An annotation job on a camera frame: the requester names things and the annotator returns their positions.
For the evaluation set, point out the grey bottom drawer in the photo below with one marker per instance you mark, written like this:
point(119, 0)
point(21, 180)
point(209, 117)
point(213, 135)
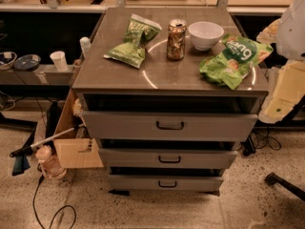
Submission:
point(200, 184)

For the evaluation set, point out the grey drawer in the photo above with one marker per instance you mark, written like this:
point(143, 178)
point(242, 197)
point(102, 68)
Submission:
point(200, 184)
point(153, 158)
point(169, 126)

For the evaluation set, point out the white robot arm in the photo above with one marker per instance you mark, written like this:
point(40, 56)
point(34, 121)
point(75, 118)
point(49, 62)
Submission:
point(288, 87)

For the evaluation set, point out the grey drawer cabinet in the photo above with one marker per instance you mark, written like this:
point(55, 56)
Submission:
point(159, 86)

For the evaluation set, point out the grey top drawer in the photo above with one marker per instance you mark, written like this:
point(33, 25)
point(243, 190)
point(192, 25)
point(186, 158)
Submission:
point(169, 126)

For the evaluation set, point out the grey middle drawer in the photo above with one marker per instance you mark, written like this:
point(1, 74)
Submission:
point(153, 158)

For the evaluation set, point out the green chip bag left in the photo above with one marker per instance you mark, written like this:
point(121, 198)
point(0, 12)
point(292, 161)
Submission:
point(140, 32)

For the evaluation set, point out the metallic soda can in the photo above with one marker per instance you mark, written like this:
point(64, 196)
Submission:
point(176, 39)

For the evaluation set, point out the green snack bag right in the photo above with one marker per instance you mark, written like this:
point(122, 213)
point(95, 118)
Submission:
point(233, 64)

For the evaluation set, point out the cardboard box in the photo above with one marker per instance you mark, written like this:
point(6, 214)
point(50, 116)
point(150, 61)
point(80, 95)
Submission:
point(75, 149)

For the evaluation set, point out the white bowl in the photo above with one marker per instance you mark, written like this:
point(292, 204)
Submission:
point(204, 35)

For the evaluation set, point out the white plastic bottle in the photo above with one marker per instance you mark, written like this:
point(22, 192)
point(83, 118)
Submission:
point(85, 44)

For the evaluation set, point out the white paper cup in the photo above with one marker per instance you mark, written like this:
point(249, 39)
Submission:
point(59, 60)

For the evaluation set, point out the clear plastic bottle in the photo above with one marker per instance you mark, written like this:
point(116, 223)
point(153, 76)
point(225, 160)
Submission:
point(49, 163)

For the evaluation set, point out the grabber stick tool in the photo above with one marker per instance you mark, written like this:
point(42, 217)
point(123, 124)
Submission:
point(29, 149)

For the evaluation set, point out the dark blue plate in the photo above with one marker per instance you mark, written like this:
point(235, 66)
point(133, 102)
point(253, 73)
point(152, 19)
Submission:
point(27, 63)

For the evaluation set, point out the black base leg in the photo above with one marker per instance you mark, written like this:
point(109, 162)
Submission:
point(272, 179)

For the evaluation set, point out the blue cloth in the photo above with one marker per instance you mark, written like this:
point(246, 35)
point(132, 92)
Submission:
point(21, 164)

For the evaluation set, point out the small bowl far left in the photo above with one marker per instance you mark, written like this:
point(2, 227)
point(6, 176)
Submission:
point(7, 60)

